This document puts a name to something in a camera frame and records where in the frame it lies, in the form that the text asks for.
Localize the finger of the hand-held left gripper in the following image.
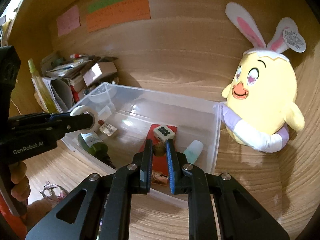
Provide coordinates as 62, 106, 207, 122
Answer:
7, 112, 72, 125
7, 114, 93, 143

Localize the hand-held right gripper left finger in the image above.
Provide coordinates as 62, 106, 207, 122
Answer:
25, 139, 153, 240

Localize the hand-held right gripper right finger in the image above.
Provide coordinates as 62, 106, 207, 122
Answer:
165, 137, 292, 240

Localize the red tea package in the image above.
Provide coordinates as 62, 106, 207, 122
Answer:
144, 124, 179, 186

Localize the white tape roll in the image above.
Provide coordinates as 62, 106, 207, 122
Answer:
70, 106, 98, 133

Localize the green bottle with white label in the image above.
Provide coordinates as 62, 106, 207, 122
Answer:
77, 132, 117, 169

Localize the teal small bottle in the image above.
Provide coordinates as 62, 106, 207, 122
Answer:
183, 140, 203, 163

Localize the beige mahjong tile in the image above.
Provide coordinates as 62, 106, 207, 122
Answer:
153, 124, 177, 143

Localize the clear plastic bin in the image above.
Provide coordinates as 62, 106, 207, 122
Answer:
61, 82, 222, 203

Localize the person's left forearm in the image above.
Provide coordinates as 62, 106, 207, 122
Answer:
24, 199, 55, 233

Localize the person's left hand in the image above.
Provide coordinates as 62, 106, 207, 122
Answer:
10, 160, 32, 205

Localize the yellow-green spray bottle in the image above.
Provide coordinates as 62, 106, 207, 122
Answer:
27, 59, 57, 113

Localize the red book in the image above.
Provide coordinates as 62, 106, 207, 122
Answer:
70, 84, 87, 102

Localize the white bowl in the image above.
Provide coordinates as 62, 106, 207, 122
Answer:
86, 85, 117, 103

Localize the stack of papers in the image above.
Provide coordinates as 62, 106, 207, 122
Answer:
41, 52, 118, 80

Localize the small white box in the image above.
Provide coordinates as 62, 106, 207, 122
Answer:
82, 62, 118, 87

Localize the pink paper note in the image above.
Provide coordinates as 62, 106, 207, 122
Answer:
57, 5, 80, 37

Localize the yellow chick plush toy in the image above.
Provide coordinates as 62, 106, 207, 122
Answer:
221, 2, 307, 153

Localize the orange paper note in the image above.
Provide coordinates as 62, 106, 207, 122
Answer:
86, 0, 150, 32

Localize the green paper note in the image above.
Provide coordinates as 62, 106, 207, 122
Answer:
87, 0, 130, 13

